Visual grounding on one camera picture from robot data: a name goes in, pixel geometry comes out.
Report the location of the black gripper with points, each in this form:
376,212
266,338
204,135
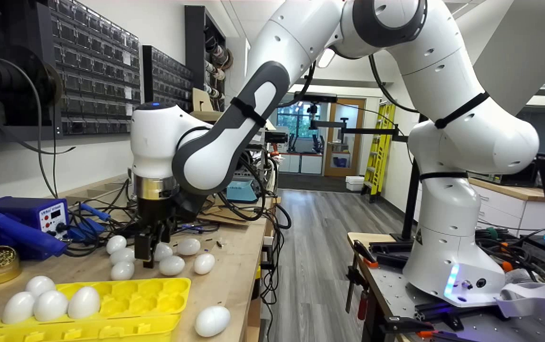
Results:
156,216

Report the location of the white egg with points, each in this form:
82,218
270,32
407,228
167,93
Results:
84,302
17,306
188,245
122,269
116,243
122,254
50,304
166,250
204,262
171,264
38,285
211,319

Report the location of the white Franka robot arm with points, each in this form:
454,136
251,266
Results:
467,138

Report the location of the yellow plastic egg tray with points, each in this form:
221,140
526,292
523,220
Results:
150,300

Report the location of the teal box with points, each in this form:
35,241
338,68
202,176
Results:
242,190

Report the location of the brown cardboard sheet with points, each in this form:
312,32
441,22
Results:
226,218

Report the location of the wooden workbench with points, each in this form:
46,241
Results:
240,277

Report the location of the blue soldering station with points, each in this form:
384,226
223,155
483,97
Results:
44,212

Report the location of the brass tip cleaner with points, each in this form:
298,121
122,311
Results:
0,264

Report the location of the dark small parts cabinet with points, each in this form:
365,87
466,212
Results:
173,78
93,68

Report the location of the black shelf unit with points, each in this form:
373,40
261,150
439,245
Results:
205,49

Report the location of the white bin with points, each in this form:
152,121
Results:
354,182

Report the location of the black filament spool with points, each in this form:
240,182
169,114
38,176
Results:
6,76

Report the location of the wooden framed door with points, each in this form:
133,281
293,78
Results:
346,138

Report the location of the yellow ladder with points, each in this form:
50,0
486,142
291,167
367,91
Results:
380,148

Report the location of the metal robot mounting table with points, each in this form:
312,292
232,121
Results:
397,296

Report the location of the white side counter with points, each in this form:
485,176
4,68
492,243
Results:
511,205

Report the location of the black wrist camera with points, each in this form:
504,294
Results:
188,203

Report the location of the black camera boom stand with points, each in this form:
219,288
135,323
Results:
373,131

